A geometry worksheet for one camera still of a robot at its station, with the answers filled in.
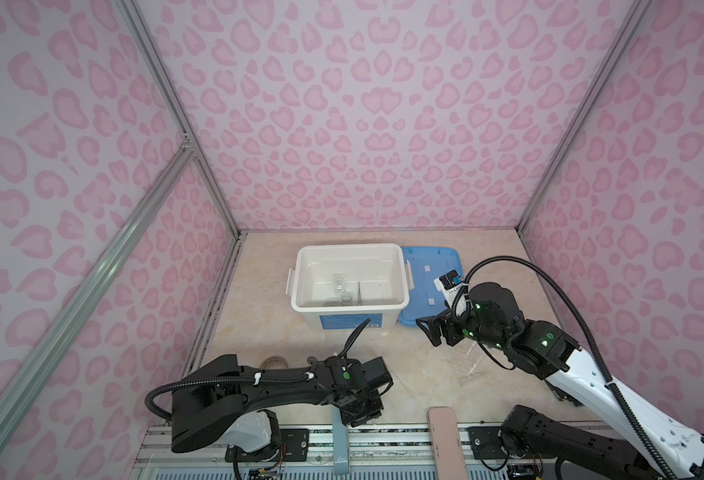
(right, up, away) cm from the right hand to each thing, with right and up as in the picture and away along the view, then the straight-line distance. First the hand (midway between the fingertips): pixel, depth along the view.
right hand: (432, 312), depth 69 cm
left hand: (-11, -27, +6) cm, 30 cm away
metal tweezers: (-17, -2, +29) cm, 34 cm away
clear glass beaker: (-24, +5, +29) cm, 38 cm away
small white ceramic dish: (-21, -1, +29) cm, 36 cm away
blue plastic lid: (+8, +10, +40) cm, 42 cm away
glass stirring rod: (-5, -23, +13) cm, 27 cm away
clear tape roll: (-42, -18, +18) cm, 49 cm away
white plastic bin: (-8, +4, +33) cm, 35 cm away
